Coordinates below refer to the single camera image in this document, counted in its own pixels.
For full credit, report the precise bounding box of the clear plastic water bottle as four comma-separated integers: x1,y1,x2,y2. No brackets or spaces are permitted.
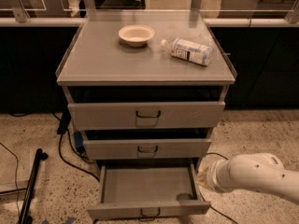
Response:
161,38,213,66

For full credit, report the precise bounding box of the black metal stand leg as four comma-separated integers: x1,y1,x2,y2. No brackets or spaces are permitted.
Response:
17,148,48,224

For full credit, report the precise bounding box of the black floor cable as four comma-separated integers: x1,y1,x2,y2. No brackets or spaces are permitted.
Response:
50,110,101,183
196,152,239,224

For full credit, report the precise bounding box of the thin black cable far left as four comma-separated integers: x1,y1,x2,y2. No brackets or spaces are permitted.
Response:
0,142,21,217

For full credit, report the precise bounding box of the grey middle drawer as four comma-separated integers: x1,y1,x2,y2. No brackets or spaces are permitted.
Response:
83,128,211,160

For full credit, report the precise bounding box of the grey top drawer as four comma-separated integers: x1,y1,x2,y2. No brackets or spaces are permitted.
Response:
68,86,225,130

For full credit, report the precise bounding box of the grey drawer cabinet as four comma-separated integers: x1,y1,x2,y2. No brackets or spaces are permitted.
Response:
55,10,237,173

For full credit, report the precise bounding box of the black floor cable right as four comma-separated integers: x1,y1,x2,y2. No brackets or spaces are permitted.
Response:
196,152,239,224

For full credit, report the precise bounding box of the white bowl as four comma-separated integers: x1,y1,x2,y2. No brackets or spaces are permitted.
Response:
119,25,155,48

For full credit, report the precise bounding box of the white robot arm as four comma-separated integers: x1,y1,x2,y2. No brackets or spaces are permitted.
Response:
199,153,299,204

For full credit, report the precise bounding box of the black floor cable left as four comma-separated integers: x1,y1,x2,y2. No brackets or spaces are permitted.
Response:
50,110,101,183

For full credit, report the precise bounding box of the grey drawer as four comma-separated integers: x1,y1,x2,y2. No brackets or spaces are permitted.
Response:
68,86,225,130
83,128,211,160
88,160,210,220

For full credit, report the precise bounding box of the grey bottom drawer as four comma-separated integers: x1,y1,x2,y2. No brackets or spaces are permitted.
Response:
88,160,210,220

